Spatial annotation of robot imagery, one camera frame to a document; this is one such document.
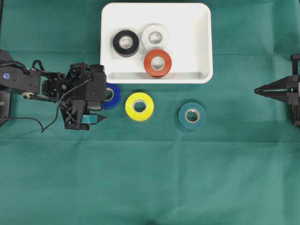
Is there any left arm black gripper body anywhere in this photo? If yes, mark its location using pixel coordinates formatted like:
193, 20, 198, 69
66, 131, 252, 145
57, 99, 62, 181
57, 63, 94, 130

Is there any dark teal tape roll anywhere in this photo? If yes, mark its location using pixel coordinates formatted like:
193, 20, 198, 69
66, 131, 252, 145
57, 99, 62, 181
178, 102, 207, 130

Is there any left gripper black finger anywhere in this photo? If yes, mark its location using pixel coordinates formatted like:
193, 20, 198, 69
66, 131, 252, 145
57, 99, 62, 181
82, 114, 106, 124

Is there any white tape roll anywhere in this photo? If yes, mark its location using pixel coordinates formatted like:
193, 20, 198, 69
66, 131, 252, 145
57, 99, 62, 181
142, 24, 170, 52

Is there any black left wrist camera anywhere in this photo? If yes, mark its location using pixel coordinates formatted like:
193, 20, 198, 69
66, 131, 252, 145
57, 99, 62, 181
86, 65, 106, 111

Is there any orange tape roll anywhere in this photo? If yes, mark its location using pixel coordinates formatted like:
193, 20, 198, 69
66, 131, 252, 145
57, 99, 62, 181
144, 49, 172, 77

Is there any black camera cable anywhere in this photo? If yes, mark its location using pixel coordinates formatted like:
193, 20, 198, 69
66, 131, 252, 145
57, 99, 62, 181
7, 78, 94, 134

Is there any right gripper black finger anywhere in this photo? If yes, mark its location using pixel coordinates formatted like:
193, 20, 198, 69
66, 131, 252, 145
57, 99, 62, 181
254, 76, 292, 91
255, 90, 292, 103

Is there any yellow tape roll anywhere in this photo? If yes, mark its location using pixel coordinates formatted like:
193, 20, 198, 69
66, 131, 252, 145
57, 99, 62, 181
125, 92, 154, 122

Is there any blue tape roll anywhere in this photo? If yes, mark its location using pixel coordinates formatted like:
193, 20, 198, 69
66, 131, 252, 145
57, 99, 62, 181
102, 82, 121, 110

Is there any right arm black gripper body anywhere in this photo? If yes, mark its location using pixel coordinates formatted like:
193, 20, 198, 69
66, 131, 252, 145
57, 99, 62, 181
290, 53, 300, 127

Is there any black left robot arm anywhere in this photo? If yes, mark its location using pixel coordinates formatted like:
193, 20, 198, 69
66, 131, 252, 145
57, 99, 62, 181
0, 50, 106, 130

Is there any black tape roll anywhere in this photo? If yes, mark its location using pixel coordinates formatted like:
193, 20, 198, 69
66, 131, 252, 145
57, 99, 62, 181
112, 30, 139, 57

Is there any white plastic case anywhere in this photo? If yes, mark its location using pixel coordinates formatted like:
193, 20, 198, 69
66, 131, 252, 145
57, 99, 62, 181
100, 2, 213, 84

